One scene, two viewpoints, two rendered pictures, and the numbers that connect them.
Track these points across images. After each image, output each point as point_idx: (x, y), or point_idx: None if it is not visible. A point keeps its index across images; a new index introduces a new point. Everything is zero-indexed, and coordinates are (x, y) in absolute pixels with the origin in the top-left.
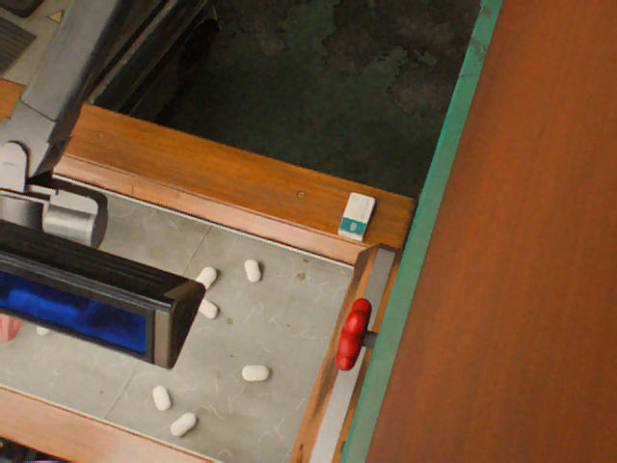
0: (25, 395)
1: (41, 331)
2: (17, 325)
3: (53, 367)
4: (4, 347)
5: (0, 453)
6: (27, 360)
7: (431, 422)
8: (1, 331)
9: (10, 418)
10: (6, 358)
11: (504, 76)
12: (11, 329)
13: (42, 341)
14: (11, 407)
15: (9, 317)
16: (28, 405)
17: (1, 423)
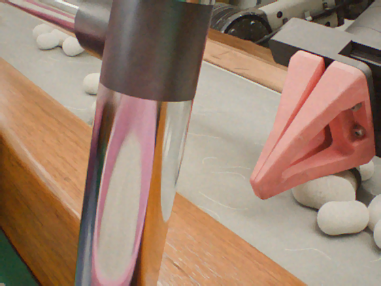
0: (267, 256)
1: (336, 210)
2: (292, 175)
3: (328, 283)
4: (226, 209)
5: (139, 278)
6: (268, 246)
7: None
8: (268, 149)
9: (200, 265)
10: (222, 220)
11: None
12: (288, 157)
13: (315, 240)
14: (216, 250)
15: (322, 109)
16: (269, 273)
17: (166, 261)
